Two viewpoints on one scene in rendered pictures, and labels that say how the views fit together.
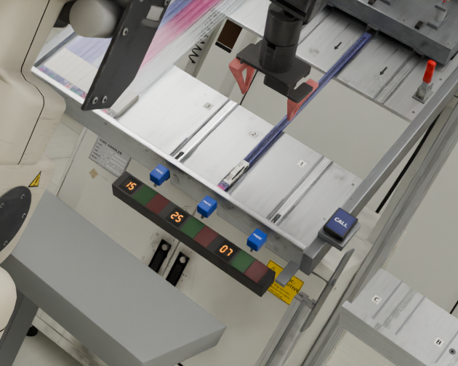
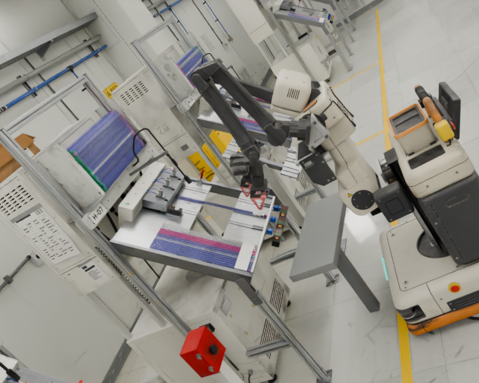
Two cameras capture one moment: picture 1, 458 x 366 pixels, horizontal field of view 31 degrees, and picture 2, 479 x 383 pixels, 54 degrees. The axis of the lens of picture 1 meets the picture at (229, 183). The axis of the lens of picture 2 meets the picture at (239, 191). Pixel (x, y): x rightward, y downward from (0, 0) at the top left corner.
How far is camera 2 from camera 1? 2.66 m
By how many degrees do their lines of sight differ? 75
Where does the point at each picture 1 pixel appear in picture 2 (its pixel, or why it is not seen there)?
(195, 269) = not seen: hidden behind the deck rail
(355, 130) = (39, 356)
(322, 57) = (195, 206)
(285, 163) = (245, 207)
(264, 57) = not seen: hidden behind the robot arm
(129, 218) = (241, 302)
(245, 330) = (259, 266)
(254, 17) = (185, 224)
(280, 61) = not seen: hidden behind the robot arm
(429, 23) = (178, 176)
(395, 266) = (104, 344)
